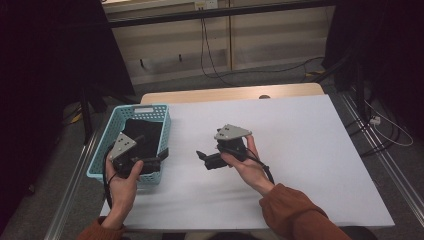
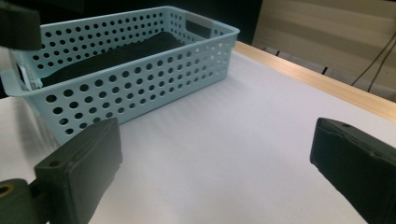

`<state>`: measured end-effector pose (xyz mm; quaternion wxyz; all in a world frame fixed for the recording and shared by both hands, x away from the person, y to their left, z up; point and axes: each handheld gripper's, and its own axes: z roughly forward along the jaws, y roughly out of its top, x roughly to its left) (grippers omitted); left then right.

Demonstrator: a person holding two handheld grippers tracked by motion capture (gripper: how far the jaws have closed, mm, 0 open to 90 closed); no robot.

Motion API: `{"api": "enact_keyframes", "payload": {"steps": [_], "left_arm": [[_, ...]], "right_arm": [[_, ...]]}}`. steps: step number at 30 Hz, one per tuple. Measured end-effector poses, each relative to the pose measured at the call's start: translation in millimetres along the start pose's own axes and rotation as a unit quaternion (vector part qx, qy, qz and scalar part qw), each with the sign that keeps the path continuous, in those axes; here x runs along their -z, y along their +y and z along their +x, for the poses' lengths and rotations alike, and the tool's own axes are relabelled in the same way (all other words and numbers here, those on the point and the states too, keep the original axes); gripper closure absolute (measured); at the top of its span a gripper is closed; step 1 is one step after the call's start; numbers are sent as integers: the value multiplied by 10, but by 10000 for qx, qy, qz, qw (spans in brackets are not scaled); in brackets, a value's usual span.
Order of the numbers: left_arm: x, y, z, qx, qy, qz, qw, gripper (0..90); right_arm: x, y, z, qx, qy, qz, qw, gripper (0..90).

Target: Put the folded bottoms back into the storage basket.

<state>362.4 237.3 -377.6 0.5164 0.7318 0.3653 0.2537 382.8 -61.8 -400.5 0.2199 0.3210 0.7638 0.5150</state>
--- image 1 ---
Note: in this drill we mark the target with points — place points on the person's right hand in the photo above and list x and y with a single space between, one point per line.
251 173

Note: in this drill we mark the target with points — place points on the white wall socket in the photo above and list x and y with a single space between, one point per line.
206 4

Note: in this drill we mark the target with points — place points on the long wooden desk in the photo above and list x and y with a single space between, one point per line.
213 13

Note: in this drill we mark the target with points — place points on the light blue plastic basket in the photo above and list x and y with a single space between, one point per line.
165 133

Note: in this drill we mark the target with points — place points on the white table cover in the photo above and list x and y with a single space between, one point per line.
300 150

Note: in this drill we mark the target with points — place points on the black pants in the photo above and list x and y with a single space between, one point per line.
146 133

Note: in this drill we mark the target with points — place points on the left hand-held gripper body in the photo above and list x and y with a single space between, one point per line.
121 146

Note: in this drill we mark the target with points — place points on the black curtain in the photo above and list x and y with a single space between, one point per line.
383 50
50 50

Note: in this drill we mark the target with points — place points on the white power adapter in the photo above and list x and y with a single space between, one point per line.
375 120

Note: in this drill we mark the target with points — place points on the person's left hand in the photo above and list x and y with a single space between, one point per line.
123 193

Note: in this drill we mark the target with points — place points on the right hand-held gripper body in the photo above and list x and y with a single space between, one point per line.
231 133

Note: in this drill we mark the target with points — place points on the aluminium floor rail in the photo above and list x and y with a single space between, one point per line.
70 193
383 156

